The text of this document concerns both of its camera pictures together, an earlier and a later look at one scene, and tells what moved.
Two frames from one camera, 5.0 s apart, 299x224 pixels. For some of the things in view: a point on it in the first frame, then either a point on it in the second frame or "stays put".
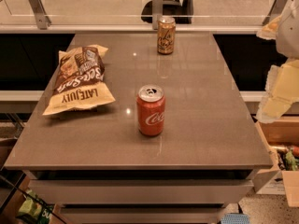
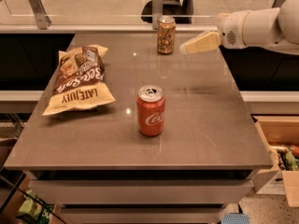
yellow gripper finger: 282,85 -> 230,35
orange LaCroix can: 165,35 stays put
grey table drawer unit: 140,196 stays put
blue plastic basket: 235,218 stays put
